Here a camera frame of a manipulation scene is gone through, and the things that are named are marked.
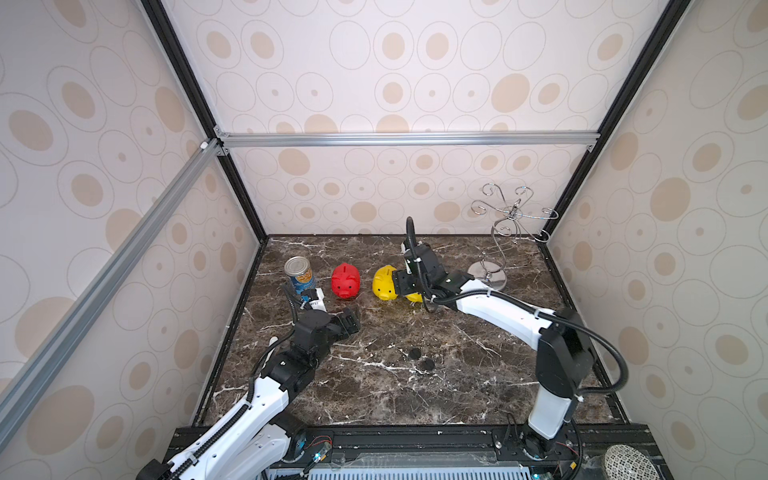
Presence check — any red piggy bank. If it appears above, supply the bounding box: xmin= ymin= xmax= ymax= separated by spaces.
xmin=331 ymin=263 xmax=361 ymax=300

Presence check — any perforated metal mesh dome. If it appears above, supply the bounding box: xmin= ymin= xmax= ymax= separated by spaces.
xmin=602 ymin=444 xmax=661 ymax=480

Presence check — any blue labelled tin can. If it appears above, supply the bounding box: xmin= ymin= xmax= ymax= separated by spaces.
xmin=284 ymin=256 xmax=316 ymax=296

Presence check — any horizontal aluminium rail back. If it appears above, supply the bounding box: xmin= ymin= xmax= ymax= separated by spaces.
xmin=202 ymin=130 xmax=600 ymax=152

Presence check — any yellow piggy bank back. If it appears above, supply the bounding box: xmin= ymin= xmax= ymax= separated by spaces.
xmin=372 ymin=265 xmax=398 ymax=301

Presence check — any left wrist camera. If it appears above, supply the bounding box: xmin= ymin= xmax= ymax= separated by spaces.
xmin=300 ymin=288 xmax=327 ymax=312

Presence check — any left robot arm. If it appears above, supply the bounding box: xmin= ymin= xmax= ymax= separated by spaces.
xmin=136 ymin=294 xmax=361 ymax=479

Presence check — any chrome wire hook stand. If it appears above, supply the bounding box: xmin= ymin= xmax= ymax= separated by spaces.
xmin=469 ymin=182 xmax=559 ymax=290

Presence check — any diagonal aluminium rail left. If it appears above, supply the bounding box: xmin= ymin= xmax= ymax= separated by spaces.
xmin=1 ymin=138 xmax=222 ymax=449

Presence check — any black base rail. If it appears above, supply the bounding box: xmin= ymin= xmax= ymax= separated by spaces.
xmin=154 ymin=422 xmax=673 ymax=480

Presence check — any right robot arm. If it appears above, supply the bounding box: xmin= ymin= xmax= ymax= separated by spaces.
xmin=392 ymin=236 xmax=629 ymax=457

